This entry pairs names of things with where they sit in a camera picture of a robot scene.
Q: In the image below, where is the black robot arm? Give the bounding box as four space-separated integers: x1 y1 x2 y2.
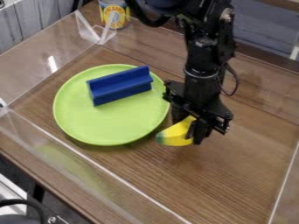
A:
126 0 237 146

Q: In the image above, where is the yellow printed can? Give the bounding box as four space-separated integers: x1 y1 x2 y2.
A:
98 0 131 30

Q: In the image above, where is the blue plastic block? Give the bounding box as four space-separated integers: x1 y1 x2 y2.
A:
87 66 154 106

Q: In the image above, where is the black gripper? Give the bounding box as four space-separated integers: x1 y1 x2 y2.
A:
163 71 234 144

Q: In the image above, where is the clear acrylic tray wall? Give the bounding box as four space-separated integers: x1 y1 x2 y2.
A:
0 108 191 224

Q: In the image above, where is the black cable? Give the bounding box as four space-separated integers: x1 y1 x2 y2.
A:
0 199 51 224

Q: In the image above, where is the clear acrylic corner bracket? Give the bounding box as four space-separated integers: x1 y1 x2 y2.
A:
75 10 118 46

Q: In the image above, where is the yellow toy banana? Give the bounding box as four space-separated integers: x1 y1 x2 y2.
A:
155 115 195 146

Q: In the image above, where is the green round plate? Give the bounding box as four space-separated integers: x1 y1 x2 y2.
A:
53 64 170 146

